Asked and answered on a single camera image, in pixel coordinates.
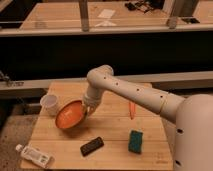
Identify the grey metal post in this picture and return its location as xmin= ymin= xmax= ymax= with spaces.
xmin=78 ymin=0 xmax=89 ymax=32
xmin=167 ymin=0 xmax=184 ymax=29

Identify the grey metal post right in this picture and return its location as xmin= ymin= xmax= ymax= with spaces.
xmin=167 ymin=0 xmax=184 ymax=29

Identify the white paper sheet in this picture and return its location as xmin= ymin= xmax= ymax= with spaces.
xmin=98 ymin=9 xmax=115 ymax=19

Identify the white tube bottle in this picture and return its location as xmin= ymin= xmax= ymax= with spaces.
xmin=15 ymin=144 xmax=52 ymax=168

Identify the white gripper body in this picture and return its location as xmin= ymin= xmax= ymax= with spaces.
xmin=82 ymin=94 xmax=101 ymax=116

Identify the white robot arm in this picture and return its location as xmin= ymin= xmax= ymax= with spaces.
xmin=83 ymin=65 xmax=213 ymax=171

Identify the green sponge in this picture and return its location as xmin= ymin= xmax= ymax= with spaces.
xmin=128 ymin=130 xmax=143 ymax=154

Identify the orange carrot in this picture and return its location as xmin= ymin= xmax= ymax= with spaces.
xmin=129 ymin=101 xmax=136 ymax=119

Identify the black rectangular block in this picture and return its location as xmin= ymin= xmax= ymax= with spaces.
xmin=80 ymin=137 xmax=104 ymax=156

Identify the black cables pile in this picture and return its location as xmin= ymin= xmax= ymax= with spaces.
xmin=124 ymin=0 xmax=154 ymax=14

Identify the orange ceramic bowl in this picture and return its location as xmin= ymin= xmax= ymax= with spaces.
xmin=55 ymin=100 xmax=85 ymax=129

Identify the metal clamp on rail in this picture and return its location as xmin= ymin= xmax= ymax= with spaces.
xmin=0 ymin=70 xmax=24 ymax=87

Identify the white plastic cup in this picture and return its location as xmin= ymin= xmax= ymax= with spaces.
xmin=40 ymin=94 xmax=59 ymax=116

